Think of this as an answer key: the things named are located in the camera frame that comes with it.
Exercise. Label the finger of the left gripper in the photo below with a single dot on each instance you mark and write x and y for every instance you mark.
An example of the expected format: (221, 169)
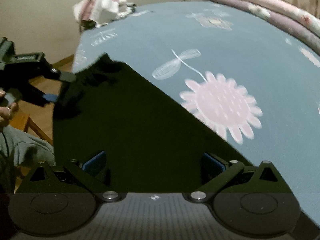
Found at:
(57, 75)
(36, 97)

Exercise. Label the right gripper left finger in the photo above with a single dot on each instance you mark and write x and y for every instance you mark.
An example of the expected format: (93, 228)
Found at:
(53, 201)

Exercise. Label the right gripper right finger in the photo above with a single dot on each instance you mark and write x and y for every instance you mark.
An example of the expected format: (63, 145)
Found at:
(251, 201)

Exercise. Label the black sweatpants with drawstring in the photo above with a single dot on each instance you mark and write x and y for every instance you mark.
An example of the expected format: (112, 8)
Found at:
(152, 144)

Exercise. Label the white pink crumpled clothes pile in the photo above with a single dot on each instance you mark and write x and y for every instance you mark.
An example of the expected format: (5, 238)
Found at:
(91, 14)

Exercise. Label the person's left hand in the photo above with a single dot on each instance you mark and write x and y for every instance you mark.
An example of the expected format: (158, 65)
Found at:
(6, 114)

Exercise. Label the wooden chair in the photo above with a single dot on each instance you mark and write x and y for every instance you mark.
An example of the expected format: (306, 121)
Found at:
(24, 122)

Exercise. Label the grey garment on chair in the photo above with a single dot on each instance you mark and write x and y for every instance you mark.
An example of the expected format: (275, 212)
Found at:
(23, 149)

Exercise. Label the blue patterned bed sheet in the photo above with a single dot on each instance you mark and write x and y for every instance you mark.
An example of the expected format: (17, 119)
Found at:
(256, 86)

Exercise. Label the purple floral folded quilt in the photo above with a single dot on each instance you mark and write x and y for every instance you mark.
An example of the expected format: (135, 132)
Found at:
(280, 21)

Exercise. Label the white floral folded quilt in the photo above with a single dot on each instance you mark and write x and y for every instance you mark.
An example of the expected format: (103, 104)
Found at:
(301, 16)

